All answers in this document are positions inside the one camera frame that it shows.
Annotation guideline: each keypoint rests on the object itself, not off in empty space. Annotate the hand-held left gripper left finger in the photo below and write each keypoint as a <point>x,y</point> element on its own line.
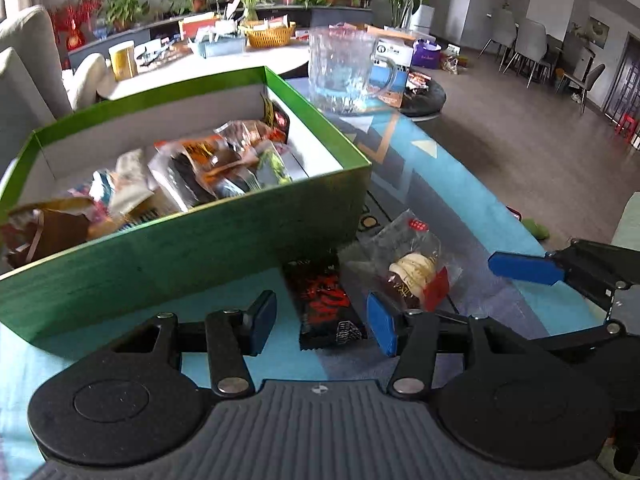
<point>260,322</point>

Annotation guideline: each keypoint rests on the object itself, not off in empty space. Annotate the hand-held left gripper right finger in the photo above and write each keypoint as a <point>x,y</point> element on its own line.
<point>384,322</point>

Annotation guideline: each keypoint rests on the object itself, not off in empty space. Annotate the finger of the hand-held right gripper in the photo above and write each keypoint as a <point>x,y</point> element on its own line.
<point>525,267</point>
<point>585,341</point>

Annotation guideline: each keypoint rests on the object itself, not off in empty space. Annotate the clear cookie packet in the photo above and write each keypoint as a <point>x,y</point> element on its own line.
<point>415,270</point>

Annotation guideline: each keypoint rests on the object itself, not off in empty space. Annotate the green cardboard box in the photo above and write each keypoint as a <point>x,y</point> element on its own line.
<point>200,255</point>

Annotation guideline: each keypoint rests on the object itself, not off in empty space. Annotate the green snack packet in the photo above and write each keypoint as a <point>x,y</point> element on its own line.
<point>272,167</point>

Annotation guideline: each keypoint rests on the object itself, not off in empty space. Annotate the red orange snack packet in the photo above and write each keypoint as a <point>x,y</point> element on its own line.
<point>200,152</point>

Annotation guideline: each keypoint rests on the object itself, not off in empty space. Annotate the brown snack clear packet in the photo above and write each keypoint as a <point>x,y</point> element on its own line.
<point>247,135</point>

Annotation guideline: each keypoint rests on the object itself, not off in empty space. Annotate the tan snack packet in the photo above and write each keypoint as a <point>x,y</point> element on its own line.
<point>127,180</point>

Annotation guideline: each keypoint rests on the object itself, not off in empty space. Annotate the colourful clear sausage packet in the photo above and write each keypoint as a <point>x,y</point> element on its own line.
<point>100,188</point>

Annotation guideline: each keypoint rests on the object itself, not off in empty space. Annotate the green slipper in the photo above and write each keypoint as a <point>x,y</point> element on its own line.
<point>536,229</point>

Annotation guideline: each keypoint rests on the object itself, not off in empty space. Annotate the teal printed mat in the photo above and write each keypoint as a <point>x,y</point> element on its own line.
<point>440,180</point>

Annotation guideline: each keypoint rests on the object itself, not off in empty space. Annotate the red stool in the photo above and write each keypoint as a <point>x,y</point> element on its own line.
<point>629,130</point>

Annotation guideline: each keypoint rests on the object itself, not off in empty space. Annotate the grey dining chair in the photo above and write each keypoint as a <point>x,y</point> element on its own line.
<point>532,45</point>
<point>500,35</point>
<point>587,82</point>

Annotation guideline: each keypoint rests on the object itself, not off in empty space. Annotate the black round cushion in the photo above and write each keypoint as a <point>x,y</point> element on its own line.
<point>425,97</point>

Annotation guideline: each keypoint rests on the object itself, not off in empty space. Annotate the dark door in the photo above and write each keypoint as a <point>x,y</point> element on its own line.
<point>625,80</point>

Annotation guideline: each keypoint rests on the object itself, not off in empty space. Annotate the blue box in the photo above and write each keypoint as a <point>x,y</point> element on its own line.
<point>392,87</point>

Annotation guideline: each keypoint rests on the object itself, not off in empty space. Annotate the purple bag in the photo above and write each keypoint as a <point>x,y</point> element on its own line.
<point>427,54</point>

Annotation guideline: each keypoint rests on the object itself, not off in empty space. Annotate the white carton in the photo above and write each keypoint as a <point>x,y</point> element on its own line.
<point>395,50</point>

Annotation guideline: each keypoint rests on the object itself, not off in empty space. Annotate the glass pitcher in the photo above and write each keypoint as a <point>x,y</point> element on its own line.
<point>340,72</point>

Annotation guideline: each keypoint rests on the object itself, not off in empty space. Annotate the round white table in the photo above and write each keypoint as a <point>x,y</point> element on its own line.
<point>200,67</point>

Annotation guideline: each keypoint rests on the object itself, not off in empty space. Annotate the white air purifier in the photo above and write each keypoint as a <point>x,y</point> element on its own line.
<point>422,17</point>

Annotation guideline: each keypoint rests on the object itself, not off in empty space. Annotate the blue plastic basket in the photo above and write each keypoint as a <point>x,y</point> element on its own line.
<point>222,47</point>

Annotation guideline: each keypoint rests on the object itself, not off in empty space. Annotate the wicker basket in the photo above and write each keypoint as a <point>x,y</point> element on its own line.
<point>270,36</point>

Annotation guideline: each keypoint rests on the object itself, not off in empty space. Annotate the yellow canister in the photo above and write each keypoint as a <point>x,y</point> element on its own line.
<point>122,60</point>

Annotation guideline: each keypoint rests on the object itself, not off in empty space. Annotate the red box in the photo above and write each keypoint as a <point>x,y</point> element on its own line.
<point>200,27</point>

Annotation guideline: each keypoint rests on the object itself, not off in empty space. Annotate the dark television console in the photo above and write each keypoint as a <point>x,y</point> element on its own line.
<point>340,14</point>

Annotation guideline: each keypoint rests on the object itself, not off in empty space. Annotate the grey armchair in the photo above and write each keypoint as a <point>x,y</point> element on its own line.
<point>25,75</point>

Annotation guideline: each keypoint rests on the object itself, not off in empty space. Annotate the red flower plant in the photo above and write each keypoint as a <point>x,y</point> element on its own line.
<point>75,17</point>

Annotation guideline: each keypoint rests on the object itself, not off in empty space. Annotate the framed wall picture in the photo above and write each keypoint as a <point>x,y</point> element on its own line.
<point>599,32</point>

